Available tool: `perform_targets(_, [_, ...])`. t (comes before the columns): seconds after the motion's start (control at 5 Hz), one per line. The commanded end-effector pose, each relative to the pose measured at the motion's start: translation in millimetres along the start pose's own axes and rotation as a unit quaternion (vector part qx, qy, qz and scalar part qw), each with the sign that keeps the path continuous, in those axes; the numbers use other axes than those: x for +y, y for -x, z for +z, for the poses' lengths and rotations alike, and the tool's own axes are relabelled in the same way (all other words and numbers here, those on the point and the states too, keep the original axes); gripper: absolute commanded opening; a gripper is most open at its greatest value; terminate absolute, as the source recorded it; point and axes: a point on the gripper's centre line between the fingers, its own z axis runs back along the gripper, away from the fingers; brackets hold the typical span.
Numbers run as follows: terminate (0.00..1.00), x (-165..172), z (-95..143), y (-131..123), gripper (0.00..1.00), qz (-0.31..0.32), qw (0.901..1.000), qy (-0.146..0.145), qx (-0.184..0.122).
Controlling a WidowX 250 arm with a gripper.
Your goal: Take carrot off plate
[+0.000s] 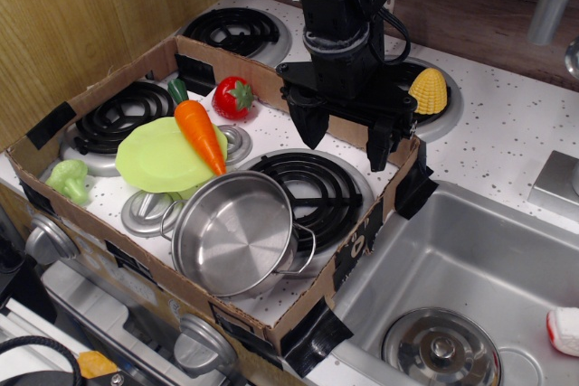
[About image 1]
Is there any silver stove knob left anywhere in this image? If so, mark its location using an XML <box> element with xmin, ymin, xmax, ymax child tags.
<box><xmin>25</xmin><ymin>213</ymin><xmax>80</xmax><ymax>265</ymax></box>

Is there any red toy strawberry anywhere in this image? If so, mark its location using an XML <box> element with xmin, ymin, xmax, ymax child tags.
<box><xmin>212</xmin><ymin>76</ymin><xmax>254</xmax><ymax>120</ymax></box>

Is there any green toy broccoli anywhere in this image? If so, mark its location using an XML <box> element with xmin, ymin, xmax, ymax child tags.
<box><xmin>45</xmin><ymin>159</ymin><xmax>88</xmax><ymax>205</ymax></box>

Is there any silver faucet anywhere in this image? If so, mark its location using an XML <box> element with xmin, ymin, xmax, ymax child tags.
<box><xmin>527</xmin><ymin>0</ymin><xmax>579</xmax><ymax>80</ymax></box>

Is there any silver stovetop knob front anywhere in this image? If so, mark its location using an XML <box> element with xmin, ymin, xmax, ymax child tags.
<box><xmin>121</xmin><ymin>191</ymin><xmax>185</xmax><ymax>238</ymax></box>

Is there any silver stove knob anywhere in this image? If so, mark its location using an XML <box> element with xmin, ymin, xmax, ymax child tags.
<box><xmin>174</xmin><ymin>314</ymin><xmax>237</xmax><ymax>378</ymax></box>
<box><xmin>25</xmin><ymin>213</ymin><xmax>80</xmax><ymax>265</ymax></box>

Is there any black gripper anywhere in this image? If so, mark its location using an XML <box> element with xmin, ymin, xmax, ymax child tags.
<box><xmin>276</xmin><ymin>52</ymin><xmax>416</xmax><ymax>172</ymax></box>

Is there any silver pot lid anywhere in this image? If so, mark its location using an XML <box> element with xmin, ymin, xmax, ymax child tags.
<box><xmin>381</xmin><ymin>307</ymin><xmax>503</xmax><ymax>385</ymax></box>

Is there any front right stove burner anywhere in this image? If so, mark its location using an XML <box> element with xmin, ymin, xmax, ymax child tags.
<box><xmin>240</xmin><ymin>148</ymin><xmax>375</xmax><ymax>276</ymax></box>

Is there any orange toy carrot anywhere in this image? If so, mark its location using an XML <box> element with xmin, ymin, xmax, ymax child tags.
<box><xmin>167</xmin><ymin>79</ymin><xmax>226</xmax><ymax>175</ymax></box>

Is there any yellow object bottom left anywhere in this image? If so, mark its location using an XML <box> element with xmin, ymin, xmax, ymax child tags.
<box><xmin>77</xmin><ymin>351</ymin><xmax>119</xmax><ymax>379</ymax></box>

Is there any back left stove burner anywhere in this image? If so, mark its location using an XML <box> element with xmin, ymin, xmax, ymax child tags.
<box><xmin>176</xmin><ymin>7</ymin><xmax>292</xmax><ymax>67</ymax></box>

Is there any stainless steel sink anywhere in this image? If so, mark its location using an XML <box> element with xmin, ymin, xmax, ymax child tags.
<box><xmin>326</xmin><ymin>180</ymin><xmax>579</xmax><ymax>386</ymax></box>

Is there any stainless steel pot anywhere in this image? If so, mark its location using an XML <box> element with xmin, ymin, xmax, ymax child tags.
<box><xmin>161</xmin><ymin>170</ymin><xmax>315</xmax><ymax>300</ymax></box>

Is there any silver stovetop knob middle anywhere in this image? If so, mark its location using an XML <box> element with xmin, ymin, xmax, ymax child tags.
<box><xmin>218</xmin><ymin>125</ymin><xmax>252</xmax><ymax>166</ymax></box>

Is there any back right stove burner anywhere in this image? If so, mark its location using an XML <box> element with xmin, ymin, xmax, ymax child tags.
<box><xmin>387</xmin><ymin>58</ymin><xmax>464</xmax><ymax>143</ymax></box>

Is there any stove burner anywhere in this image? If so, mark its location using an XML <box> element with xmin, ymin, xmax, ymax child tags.
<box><xmin>176</xmin><ymin>7</ymin><xmax>292</xmax><ymax>67</ymax></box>
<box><xmin>387</xmin><ymin>58</ymin><xmax>464</xmax><ymax>143</ymax></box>
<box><xmin>240</xmin><ymin>148</ymin><xmax>375</xmax><ymax>276</ymax></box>
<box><xmin>60</xmin><ymin>80</ymin><xmax>176</xmax><ymax>177</ymax></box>

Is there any green plastic plate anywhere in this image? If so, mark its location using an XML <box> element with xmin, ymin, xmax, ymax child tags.
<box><xmin>115</xmin><ymin>117</ymin><xmax>214</xmax><ymax>193</ymax></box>

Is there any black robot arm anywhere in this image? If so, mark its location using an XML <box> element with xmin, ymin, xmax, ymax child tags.
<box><xmin>276</xmin><ymin>0</ymin><xmax>417</xmax><ymax>172</ymax></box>

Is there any front left stove burner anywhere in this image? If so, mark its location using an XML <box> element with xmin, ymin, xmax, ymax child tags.
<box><xmin>60</xmin><ymin>80</ymin><xmax>176</xmax><ymax>177</ymax></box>

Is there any black cable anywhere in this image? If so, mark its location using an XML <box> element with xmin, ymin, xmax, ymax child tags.
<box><xmin>0</xmin><ymin>334</ymin><xmax>83</xmax><ymax>386</ymax></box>

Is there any yellow toy corn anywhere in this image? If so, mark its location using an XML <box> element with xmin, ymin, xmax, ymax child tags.
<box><xmin>408</xmin><ymin>68</ymin><xmax>448</xmax><ymax>115</ymax></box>

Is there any silver stove knob right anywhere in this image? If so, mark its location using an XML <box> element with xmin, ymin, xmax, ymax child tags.
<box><xmin>174</xmin><ymin>314</ymin><xmax>237</xmax><ymax>378</ymax></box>

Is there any cardboard fence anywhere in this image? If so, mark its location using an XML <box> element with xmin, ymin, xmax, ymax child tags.
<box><xmin>7</xmin><ymin>36</ymin><xmax>431</xmax><ymax>377</ymax></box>

